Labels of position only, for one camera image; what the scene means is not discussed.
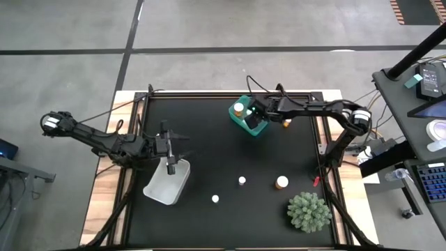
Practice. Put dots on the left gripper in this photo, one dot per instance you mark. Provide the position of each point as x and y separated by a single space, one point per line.
163 144

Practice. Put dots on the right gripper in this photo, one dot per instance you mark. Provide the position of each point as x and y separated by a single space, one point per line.
266 109

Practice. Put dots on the small orange pill bottle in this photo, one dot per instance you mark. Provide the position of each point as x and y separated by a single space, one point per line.
238 107
286 123

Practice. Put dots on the translucent teal pill bottle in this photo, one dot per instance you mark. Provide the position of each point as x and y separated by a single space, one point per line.
215 198

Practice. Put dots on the translucent pink pill bottle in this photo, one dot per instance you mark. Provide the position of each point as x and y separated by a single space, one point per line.
242 180

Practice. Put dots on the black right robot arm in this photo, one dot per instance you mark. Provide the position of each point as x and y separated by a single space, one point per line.
313 106

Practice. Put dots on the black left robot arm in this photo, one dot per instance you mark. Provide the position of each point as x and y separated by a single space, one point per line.
104 141

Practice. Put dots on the teal plastic bin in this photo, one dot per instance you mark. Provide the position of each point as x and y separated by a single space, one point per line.
232 115

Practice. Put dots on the white plastic bin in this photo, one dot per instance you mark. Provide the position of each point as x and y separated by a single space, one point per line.
163 190

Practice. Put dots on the large orange pill bottle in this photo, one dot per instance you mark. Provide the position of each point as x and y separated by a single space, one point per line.
281 181

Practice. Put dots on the red clip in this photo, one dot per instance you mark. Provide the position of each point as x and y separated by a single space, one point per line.
316 181

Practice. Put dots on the light wooden table board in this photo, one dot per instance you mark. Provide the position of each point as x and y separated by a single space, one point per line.
104 195

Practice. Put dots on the green artificial succulent plant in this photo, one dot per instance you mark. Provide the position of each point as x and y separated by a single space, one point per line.
308 212

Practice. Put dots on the white paper sheet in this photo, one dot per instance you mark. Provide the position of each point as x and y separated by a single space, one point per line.
371 178

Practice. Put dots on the black desk foot bar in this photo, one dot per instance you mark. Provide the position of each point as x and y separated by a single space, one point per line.
386 158

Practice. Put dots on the dark grey side desk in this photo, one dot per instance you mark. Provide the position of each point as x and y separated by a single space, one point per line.
400 104

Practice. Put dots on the clear water bottle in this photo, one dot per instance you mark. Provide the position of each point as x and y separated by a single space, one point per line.
397 174

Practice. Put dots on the teal block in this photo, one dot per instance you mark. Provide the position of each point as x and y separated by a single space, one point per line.
413 81

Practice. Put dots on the black pole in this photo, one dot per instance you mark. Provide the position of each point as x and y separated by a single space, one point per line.
418 52

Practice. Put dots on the black power adapter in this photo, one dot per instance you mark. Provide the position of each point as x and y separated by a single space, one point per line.
430 82

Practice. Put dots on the grey side table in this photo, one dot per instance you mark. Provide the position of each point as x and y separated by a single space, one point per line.
17 171

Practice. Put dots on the dark tablet screen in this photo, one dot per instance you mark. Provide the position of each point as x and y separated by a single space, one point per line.
435 109

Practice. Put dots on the white round device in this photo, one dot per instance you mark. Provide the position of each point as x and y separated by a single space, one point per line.
438 129

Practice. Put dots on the white cylinder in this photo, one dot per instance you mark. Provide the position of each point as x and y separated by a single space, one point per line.
437 145

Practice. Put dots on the black caster wheel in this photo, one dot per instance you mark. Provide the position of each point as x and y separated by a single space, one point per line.
407 213

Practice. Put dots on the blue glowing device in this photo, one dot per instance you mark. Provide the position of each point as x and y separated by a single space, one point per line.
7 150

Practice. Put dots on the dark striped floor mat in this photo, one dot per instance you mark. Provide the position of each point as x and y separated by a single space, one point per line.
418 10

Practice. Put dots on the blue backlit keyboard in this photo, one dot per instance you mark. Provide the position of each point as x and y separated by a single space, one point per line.
433 183

